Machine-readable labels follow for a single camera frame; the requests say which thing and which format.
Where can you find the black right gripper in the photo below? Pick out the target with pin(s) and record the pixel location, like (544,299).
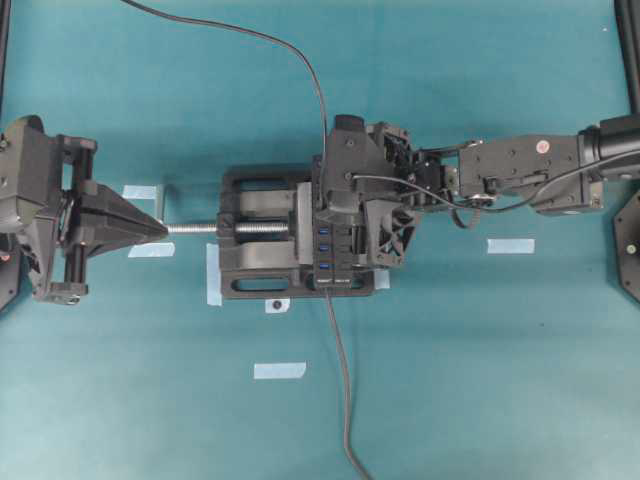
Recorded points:
(397,185)

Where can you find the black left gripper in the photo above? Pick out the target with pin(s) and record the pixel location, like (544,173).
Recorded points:
(42,178)

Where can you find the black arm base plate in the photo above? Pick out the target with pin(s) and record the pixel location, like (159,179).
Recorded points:
(626,235)

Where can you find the black upright frame post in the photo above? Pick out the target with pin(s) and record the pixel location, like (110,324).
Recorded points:
(627,21)

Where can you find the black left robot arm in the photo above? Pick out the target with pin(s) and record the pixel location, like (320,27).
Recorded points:
(7,270)

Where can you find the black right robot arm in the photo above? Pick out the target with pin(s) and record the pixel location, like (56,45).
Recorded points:
(551,174)

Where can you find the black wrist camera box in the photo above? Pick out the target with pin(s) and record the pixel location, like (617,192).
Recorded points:
(346,154)

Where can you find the black bench vise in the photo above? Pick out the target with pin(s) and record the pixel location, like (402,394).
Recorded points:
(280,240)

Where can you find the blue tape strip upper left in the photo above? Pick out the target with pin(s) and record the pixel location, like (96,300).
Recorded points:
(142,192)

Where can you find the blue tape strip vertical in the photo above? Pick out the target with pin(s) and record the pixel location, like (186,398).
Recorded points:
(213,276)

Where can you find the black USB hub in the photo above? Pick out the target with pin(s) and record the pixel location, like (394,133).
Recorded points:
(332,256)

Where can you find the blue tape strip lower left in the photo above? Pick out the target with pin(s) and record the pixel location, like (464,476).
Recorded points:
(152,250)

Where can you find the white tape with screw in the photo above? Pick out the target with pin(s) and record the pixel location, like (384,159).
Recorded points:
(277,306)

